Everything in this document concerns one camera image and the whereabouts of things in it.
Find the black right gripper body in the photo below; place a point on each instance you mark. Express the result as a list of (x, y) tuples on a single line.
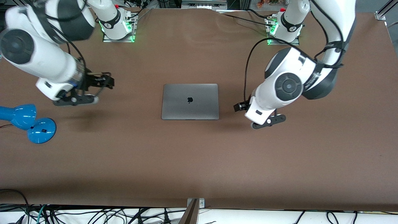
[(93, 81)]

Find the grey laptop with black keyboard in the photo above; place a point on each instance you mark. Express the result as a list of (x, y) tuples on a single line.
[(189, 107)]

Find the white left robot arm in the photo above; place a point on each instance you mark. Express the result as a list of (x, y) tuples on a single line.
[(289, 84)]

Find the blue desk lamp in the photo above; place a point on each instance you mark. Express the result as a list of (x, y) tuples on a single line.
[(40, 132)]

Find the grey power strip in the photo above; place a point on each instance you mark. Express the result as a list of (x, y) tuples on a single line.
[(203, 3)]

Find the black right camera bracket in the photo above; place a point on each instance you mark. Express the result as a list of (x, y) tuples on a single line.
[(73, 100)]

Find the black camera bracket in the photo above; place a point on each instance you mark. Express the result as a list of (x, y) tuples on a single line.
[(73, 100), (269, 122)]

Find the black left camera bracket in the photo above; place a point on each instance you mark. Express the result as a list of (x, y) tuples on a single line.
[(269, 122)]

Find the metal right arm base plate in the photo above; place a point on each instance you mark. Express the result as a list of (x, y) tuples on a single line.
[(118, 40)]

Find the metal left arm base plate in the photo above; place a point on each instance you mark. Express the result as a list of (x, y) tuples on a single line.
[(297, 41)]

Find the grey aluminium camera post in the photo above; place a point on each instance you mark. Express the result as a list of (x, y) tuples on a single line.
[(191, 214)]

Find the aluminium frame profile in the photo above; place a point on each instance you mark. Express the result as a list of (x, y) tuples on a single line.
[(385, 9)]

